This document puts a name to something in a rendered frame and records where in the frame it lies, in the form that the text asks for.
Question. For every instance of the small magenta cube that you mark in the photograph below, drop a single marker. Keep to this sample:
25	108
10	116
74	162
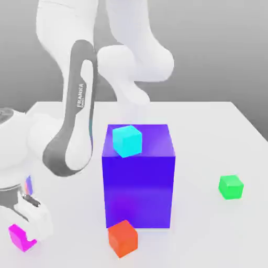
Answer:
17	238

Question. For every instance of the small cyan cube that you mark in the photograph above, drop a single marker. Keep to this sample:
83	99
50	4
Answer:
126	141

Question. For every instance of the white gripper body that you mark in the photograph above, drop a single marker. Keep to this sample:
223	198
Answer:
38	222

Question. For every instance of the large blue box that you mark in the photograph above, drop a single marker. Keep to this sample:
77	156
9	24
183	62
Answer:
138	188

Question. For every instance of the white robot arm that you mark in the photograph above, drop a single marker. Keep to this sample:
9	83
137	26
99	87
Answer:
52	52

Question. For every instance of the small orange cube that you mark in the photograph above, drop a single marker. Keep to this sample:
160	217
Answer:
122	238

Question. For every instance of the small green cube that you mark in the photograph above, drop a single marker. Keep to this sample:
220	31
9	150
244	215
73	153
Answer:
230	187

